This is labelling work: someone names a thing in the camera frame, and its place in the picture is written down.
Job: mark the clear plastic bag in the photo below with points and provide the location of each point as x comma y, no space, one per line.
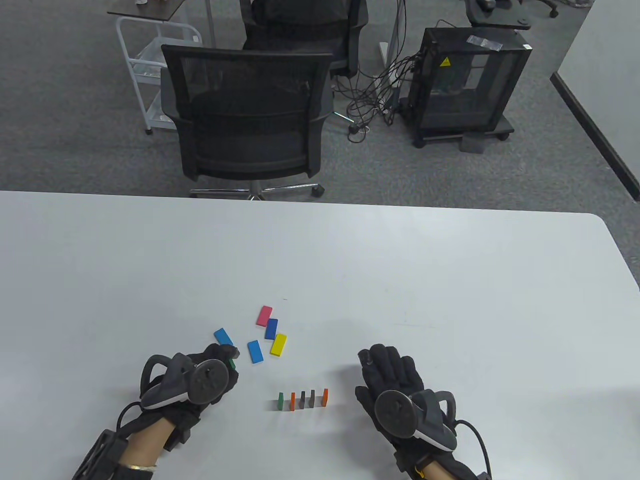
484,42

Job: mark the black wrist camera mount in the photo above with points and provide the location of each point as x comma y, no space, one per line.
97,457

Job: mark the black chair leg with caster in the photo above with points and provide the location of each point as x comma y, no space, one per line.
551,10

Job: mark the person's right forearm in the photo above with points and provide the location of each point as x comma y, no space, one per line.
432,474

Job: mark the light blue domino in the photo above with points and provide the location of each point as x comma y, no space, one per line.
222,336
255,351

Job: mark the person's right hand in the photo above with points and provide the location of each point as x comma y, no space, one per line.
392,370

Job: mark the white desk leg panel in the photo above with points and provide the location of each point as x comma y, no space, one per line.
397,30

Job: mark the black glass computer case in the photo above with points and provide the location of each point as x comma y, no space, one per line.
465,100

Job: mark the black padded office chair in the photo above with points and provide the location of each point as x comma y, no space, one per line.
300,25

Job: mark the dark blue domino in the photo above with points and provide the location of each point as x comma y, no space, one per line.
271,329

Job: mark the grey foot block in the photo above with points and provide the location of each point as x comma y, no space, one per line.
472,144

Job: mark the person's left hand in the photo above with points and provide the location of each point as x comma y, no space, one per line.
220,352

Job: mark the grey hand tracker controller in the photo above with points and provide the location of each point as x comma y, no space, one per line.
395,412
207,382

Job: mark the white rolling cart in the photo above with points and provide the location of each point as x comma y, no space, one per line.
155,112

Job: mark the white table pole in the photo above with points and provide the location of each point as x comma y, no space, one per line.
210,22

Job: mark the black mesh office chair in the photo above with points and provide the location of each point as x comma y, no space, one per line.
250,125

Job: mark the pink domino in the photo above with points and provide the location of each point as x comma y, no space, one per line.
264,316

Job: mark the brown side table top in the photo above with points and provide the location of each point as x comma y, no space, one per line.
150,11

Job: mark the yellow domino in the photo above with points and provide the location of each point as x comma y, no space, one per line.
278,345

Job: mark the person's left forearm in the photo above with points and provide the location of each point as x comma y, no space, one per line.
147,445

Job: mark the black swivel chair base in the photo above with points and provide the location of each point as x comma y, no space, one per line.
495,20

